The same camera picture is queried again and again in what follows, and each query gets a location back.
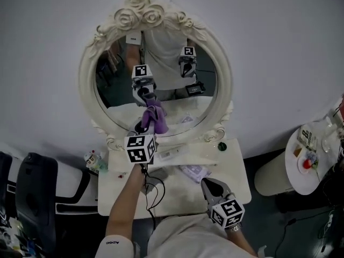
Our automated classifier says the ornate white oval mirror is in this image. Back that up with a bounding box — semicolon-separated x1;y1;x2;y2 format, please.
78;0;234;152

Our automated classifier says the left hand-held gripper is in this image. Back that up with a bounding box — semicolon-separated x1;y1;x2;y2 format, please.
124;118;159;167

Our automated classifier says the person's white shirt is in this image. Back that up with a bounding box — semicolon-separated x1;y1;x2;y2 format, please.
95;213;269;258

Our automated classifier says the white printed book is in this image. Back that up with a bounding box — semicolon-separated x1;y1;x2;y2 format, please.
297;125;318;152

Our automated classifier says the small white flat box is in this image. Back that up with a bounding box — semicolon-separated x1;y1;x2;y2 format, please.
157;148;180;160

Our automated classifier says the pale flower bouquet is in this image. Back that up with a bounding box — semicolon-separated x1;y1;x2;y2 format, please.
306;150;321;169

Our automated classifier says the person's left forearm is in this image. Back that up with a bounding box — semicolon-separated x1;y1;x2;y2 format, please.
105;164;147;239

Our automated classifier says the black floor cable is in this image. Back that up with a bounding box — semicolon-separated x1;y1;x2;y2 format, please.
274;218;297;258

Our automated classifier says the white dressing table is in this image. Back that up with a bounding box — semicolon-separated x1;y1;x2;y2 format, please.
96;137;252;220

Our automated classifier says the clear wine glass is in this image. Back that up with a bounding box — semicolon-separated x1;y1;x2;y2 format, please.
321;117;338;153

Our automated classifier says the black and white massage chair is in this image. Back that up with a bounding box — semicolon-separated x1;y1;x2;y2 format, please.
0;150;13;225
15;152;100;258

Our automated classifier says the white plate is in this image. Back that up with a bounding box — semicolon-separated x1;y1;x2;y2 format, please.
297;154;319;176

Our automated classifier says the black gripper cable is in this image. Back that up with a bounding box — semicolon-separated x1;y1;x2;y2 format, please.
139;164;166;237

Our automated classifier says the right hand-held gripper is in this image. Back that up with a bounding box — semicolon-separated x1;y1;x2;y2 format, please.
200;177;246;230

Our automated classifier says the person's right forearm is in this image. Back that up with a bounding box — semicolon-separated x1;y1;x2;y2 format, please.
228;228;259;256

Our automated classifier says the white round side table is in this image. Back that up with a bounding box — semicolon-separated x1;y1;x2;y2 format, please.
254;121;344;196

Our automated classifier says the purple tissue pack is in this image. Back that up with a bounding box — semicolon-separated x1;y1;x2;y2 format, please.
178;164;212;184

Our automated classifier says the gray cloth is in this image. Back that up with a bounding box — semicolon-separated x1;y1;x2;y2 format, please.
146;168;166;194

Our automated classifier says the cartoon print water bottle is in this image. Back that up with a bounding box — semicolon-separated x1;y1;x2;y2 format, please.
84;149;109;175

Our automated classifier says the purple cloth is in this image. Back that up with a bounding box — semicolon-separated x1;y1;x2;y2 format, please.
141;104;170;135

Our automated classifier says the white floor cable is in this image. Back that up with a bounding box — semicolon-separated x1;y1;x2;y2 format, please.
319;213;335;255

